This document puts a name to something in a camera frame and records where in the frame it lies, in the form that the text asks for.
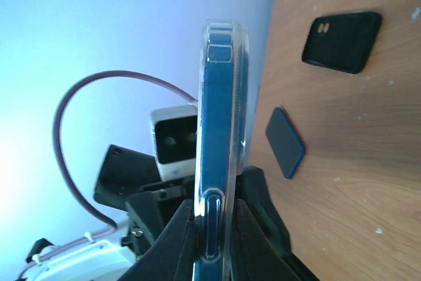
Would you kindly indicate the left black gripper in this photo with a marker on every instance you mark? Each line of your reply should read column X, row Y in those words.
column 130, row 181

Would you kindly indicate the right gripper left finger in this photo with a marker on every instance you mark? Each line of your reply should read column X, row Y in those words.
column 172, row 255

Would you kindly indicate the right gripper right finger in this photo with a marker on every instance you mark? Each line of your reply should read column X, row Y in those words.
column 260, row 246

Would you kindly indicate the clear magsafe phone case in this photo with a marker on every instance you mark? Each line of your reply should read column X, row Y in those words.
column 218, row 195

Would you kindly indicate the blue smartphone black screen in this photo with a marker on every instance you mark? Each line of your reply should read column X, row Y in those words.
column 217, row 129

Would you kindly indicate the dark blue phone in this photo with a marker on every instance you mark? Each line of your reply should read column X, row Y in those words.
column 285, row 142

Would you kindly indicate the black phone case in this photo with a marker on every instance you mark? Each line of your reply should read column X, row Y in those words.
column 342, row 42

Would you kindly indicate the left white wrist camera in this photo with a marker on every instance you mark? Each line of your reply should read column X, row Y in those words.
column 174, row 134

